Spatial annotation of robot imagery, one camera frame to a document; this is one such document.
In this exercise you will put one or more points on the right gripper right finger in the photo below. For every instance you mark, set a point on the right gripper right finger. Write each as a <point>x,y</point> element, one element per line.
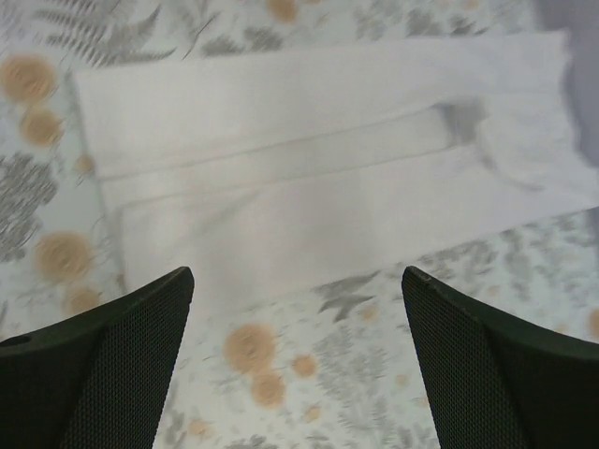
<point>494,380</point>

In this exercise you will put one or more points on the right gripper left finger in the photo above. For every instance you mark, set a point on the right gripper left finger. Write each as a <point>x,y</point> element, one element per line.
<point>99,379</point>

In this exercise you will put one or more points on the white t shirt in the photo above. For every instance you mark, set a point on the white t shirt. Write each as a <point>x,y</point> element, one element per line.
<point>268,174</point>

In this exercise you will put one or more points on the floral table cloth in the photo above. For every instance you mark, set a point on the floral table cloth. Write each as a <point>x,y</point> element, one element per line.
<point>333,367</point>

